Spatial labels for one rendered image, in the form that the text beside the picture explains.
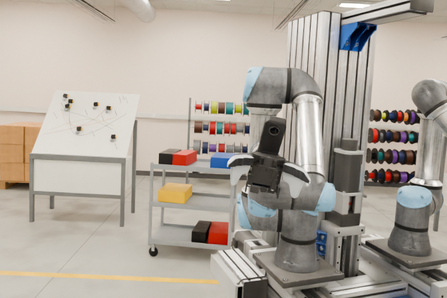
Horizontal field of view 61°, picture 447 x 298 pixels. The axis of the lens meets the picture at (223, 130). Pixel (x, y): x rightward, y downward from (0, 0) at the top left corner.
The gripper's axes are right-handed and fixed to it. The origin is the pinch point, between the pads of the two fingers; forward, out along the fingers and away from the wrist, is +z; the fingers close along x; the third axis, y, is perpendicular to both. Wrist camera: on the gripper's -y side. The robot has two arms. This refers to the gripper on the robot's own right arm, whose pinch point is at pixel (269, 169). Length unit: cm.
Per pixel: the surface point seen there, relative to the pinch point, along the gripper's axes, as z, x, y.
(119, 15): -665, 300, -114
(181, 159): -307, 68, 66
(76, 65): -656, 366, -4
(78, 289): -228, 123, 177
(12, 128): -503, 380, 112
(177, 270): -278, 49, 167
